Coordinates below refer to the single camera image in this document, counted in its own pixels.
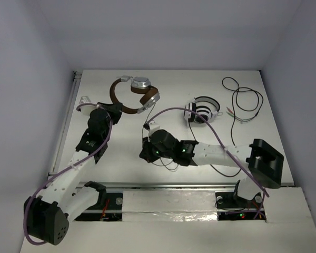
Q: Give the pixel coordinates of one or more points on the aluminium rail left side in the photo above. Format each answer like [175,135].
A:
[77,76]

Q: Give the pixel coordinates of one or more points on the aluminium rail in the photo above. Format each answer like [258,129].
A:
[77,76]
[120,185]

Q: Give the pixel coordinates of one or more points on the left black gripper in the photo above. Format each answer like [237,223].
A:
[114,108]

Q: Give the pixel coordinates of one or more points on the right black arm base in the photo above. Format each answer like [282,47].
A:
[233,207]

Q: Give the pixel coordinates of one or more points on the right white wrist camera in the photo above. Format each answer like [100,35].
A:
[151,127]

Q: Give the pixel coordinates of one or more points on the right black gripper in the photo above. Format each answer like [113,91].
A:
[146,152]

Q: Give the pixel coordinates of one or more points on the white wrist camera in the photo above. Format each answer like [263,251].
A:
[151,127]
[85,106]

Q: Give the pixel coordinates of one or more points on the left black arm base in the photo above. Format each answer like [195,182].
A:
[108,206]

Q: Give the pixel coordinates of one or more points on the white foil covered block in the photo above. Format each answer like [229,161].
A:
[169,205]

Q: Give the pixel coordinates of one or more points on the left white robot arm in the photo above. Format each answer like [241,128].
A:
[49,211]

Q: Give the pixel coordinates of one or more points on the aluminium rail front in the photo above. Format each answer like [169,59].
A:
[120,185]

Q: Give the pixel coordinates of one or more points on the white black headphones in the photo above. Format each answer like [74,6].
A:
[202,109]

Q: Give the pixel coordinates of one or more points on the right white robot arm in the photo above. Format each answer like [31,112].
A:
[261,162]

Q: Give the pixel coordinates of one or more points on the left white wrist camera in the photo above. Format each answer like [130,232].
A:
[85,106]

